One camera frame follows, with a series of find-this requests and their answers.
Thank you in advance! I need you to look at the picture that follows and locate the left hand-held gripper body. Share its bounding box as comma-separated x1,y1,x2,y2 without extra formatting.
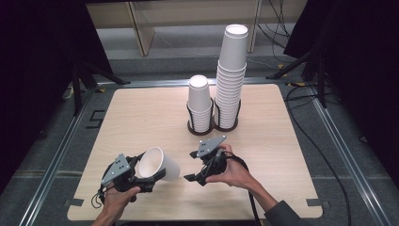
101,153,154,194

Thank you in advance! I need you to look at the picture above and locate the left hand-held gripper cable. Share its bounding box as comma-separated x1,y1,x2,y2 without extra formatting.
90,163,109,209

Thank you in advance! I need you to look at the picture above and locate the right hand-held gripper cable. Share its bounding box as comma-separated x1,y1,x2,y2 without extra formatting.
219,150,263,226

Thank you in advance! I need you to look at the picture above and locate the black double cup holder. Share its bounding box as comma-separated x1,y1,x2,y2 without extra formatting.
185,97,243,137

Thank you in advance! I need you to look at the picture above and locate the single white paper cup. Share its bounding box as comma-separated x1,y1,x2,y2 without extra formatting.
137,146,182,182

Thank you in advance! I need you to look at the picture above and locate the hand-held gripper cable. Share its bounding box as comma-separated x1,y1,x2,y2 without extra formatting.
90,163,109,209
219,150,263,226

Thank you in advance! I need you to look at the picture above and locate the grey tape piece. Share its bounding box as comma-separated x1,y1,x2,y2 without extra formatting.
64,198,85,207
305,198,330,208

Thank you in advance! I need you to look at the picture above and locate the dark curtain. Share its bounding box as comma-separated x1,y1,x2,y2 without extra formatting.
283,0,399,189
0,0,114,196

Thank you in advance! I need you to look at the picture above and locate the tall stack of paper cups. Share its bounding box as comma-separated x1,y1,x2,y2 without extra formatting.
214,24,249,129

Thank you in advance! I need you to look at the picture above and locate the person's right hand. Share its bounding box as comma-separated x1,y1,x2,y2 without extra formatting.
205,143,252,191

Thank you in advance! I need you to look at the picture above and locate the black metal stand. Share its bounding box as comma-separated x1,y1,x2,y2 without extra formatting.
265,37,327,109
71,56,131,117

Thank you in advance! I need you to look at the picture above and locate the short stack of paper cups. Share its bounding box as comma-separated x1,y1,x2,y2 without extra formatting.
186,74,215,134

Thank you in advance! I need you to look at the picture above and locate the light wooden shelf frame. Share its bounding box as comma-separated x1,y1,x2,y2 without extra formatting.
86,0,263,57

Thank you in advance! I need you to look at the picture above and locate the bundle of black cables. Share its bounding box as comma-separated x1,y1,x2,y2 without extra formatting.
257,0,294,64

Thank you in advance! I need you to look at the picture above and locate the person's left hand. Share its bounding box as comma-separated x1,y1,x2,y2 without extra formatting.
102,186,141,219

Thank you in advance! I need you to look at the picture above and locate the aluminium floor rail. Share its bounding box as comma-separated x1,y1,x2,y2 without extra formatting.
95,76,293,89
309,90,393,226
18,88,97,226

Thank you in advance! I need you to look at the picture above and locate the black floor cable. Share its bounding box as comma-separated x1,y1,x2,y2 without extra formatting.
283,84,352,226

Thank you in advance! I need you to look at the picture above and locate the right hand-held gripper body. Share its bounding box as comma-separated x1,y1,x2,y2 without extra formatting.
196,135,228,179

